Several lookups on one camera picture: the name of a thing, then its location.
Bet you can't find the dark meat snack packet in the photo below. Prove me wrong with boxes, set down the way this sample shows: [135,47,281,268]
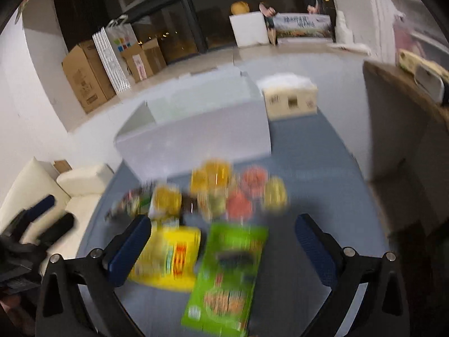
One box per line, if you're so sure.
[105,182,156,221]

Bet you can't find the green seaweed snack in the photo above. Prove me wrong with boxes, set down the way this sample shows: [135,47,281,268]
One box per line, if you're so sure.
[181,223,269,336]

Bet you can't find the pale yellow jelly cup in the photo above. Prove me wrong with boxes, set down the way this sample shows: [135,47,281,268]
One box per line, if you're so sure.
[263,177,288,211]

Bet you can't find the pink jelly cup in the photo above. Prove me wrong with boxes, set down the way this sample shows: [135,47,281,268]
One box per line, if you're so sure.
[240,166,268,198]
[226,191,253,221]

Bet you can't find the cream leather sofa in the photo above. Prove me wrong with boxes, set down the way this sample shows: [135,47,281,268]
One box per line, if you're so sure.
[0,157,116,275]

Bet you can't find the yellow snack bag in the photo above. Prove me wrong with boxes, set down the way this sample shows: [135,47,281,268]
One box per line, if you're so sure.
[128,227,201,292]

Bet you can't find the blue table mat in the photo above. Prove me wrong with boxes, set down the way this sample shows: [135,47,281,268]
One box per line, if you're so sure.
[77,112,389,336]

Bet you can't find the tall brown cardboard box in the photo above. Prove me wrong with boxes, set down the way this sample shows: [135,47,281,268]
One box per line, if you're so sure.
[62,40,116,113]

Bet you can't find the small open cardboard box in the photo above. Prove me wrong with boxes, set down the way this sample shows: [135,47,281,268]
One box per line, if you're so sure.
[121,39,167,83]

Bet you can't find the white open cardboard box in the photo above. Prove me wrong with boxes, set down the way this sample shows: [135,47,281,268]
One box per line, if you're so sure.
[114,69,271,183]

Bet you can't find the white dotted shopping bag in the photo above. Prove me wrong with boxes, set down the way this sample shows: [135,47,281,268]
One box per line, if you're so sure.
[92,15,138,94]

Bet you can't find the white speaker device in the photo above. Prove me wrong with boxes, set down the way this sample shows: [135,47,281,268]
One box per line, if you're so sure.
[414,63,448,106]

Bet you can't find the yellow tissue pack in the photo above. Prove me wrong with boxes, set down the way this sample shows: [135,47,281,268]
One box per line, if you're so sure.
[256,72,318,121]

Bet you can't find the white foam box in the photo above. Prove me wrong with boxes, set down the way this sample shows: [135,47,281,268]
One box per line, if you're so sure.
[229,12,269,48]

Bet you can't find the orange pomelo fruit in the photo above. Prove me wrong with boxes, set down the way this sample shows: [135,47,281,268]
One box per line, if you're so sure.
[231,1,250,15]

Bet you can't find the white plastic bottle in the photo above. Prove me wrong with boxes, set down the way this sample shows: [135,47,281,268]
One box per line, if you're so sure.
[335,10,354,44]

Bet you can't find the printed landscape carton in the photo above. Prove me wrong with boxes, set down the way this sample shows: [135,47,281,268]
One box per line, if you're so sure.
[272,13,333,39]

